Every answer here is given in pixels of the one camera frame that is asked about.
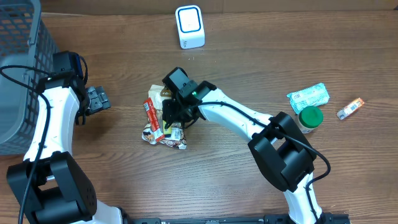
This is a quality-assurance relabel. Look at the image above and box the yellow highlighter pen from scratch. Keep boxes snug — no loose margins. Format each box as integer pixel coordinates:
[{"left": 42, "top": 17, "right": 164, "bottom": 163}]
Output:
[{"left": 162, "top": 102, "right": 174, "bottom": 138}]

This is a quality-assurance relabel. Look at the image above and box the brown paper snack bag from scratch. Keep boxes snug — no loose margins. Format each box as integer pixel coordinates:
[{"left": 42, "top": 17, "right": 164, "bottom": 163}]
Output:
[{"left": 148, "top": 85, "right": 172, "bottom": 121}]

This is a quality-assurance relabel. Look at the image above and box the red snack bar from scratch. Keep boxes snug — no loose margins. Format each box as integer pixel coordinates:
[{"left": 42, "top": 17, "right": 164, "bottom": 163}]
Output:
[{"left": 144, "top": 98, "right": 164, "bottom": 142}]

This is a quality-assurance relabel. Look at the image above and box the white printed snack packet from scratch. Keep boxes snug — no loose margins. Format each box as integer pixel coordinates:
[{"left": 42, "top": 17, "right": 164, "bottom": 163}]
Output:
[{"left": 142, "top": 123, "right": 187, "bottom": 150}]

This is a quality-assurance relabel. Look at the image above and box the green lidded jar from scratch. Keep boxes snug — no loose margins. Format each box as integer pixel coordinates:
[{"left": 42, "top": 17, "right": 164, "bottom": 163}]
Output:
[{"left": 298, "top": 106, "right": 323, "bottom": 134}]

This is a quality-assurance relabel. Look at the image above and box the teal wet wipes pack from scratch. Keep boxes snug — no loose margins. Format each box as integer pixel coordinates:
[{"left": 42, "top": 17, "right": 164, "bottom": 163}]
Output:
[{"left": 287, "top": 83, "right": 330, "bottom": 114}]

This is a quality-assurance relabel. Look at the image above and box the orange tissue pack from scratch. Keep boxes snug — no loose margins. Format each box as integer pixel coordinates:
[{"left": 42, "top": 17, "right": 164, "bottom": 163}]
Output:
[{"left": 336, "top": 98, "right": 364, "bottom": 120}]

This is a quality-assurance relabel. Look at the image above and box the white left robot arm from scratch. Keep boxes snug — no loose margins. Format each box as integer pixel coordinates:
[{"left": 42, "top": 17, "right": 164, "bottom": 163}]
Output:
[{"left": 6, "top": 51, "right": 131, "bottom": 224}]

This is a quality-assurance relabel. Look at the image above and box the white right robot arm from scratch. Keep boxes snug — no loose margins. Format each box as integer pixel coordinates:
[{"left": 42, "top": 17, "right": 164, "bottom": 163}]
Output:
[{"left": 162, "top": 67, "right": 323, "bottom": 223}]

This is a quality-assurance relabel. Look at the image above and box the white barcode scanner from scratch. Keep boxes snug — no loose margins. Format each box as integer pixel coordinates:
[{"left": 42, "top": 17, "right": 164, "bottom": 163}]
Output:
[{"left": 175, "top": 5, "right": 205, "bottom": 49}]

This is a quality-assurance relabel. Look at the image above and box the grey plastic basket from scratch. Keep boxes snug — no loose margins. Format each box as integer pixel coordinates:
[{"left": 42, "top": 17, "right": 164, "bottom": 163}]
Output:
[{"left": 1, "top": 0, "right": 58, "bottom": 156}]

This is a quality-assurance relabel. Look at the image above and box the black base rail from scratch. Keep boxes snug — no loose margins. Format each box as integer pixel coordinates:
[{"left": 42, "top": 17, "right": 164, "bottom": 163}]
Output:
[{"left": 130, "top": 213, "right": 351, "bottom": 224}]

